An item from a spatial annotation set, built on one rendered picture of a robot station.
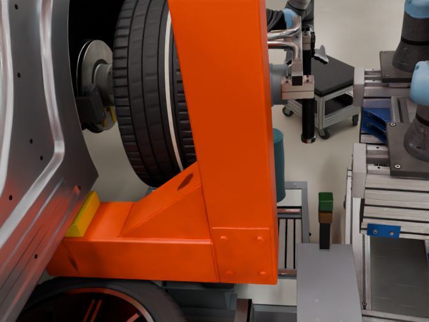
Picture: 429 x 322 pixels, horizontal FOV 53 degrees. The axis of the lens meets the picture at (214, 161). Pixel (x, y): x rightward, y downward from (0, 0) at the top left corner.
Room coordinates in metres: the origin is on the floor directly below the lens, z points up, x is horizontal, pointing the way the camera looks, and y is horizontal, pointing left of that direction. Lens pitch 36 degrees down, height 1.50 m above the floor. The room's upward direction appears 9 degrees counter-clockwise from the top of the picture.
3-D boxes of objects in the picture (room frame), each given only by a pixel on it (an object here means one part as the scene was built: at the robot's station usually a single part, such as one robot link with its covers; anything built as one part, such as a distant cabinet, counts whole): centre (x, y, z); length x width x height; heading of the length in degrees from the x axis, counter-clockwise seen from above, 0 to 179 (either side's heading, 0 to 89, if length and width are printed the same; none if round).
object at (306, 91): (1.08, -0.26, 0.93); 0.09 x 0.05 x 0.05; 76
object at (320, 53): (1.44, -0.44, 0.85); 0.09 x 0.03 x 0.06; 22
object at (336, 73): (2.35, -0.73, 0.17); 0.43 x 0.36 x 0.34; 22
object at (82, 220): (0.96, 0.44, 0.70); 0.14 x 0.14 x 0.05; 76
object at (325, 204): (0.91, -0.30, 0.64); 0.04 x 0.04 x 0.04; 76
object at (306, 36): (1.41, -0.34, 0.93); 0.09 x 0.05 x 0.05; 76
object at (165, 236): (0.92, 0.27, 0.69); 0.52 x 0.17 x 0.35; 76
